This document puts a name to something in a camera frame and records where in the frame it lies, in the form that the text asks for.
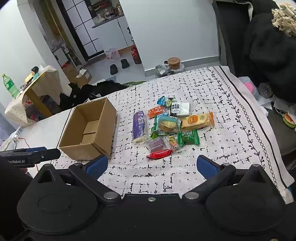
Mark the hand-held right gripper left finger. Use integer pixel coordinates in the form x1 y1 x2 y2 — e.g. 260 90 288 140
32 155 122 205

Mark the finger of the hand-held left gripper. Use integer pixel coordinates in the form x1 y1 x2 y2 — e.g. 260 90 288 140
13 147 48 154
28 149 61 166

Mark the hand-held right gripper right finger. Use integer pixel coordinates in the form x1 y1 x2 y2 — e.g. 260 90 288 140
182 155 275 205

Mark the bright green snack packet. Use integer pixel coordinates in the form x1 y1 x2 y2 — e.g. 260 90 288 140
177 130 200 147

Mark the small yellow orange snack packet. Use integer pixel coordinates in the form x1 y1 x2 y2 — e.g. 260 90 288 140
168 135 183 152

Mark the orange cracker packet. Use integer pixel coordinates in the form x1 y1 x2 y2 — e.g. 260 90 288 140
180 112 215 131

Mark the small purple snack packet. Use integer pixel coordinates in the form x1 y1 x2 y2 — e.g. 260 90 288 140
147 137 167 152

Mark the green biscuit packet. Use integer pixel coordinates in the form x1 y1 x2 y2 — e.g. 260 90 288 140
151 113 181 138

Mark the white bed sheet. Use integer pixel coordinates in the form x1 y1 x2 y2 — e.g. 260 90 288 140
0 108 78 176

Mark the red snack packet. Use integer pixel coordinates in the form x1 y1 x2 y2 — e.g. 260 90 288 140
146 149 173 160

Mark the yellow wooden table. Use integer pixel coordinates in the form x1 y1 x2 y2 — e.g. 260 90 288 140
24 79 53 117

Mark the long purple snack packet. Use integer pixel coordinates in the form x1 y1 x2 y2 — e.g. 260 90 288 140
132 111 150 145

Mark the black and white snack packet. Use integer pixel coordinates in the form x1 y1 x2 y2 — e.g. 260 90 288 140
170 100 182 116

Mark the black clothes pile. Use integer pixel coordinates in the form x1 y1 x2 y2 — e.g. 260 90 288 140
59 82 95 112

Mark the green plastic bottle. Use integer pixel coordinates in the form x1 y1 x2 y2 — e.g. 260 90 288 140
2 74 19 99

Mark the white patterned blanket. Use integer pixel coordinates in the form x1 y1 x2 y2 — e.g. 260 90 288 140
50 65 289 205

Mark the cream dotted tablecloth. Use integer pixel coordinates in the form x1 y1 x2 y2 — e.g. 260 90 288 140
5 65 63 127

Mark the black bag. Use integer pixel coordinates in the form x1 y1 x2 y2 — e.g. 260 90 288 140
95 80 127 96

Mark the tall brown cardboard box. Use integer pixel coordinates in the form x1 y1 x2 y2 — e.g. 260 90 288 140
62 63 78 81

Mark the small cardboard box with paper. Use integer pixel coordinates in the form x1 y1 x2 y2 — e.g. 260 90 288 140
75 68 92 87

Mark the pink soft item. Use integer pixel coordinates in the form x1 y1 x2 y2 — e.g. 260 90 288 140
243 81 257 94

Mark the green rug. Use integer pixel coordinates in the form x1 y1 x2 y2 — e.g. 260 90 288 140
122 81 148 87

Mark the colourful burger toy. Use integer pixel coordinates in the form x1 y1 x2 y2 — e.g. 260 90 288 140
283 113 296 129

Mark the clear plastic cup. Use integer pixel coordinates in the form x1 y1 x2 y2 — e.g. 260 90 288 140
258 82 274 98

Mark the clear plastic tub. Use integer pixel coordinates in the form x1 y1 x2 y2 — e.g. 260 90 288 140
171 62 185 73

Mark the plastic bag of rubbish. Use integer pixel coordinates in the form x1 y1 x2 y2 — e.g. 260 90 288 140
155 64 171 77

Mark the brown paper bucket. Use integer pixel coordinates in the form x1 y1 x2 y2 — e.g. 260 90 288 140
167 57 181 70

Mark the pink pack of water bottles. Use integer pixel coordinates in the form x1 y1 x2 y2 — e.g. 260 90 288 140
105 47 120 59

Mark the red label oil bottle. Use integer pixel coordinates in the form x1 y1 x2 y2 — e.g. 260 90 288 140
131 45 142 65

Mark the black coat on chair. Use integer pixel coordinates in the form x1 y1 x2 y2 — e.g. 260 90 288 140
243 0 296 103

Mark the black grid glass door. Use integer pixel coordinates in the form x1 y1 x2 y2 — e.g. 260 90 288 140
57 0 104 62

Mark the dark chair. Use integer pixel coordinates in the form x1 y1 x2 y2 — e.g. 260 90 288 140
211 0 252 77

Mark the white cabinet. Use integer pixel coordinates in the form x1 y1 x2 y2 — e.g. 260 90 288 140
92 14 134 52

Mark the cream tassel bundle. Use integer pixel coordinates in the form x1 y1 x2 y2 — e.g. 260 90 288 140
272 2 296 37

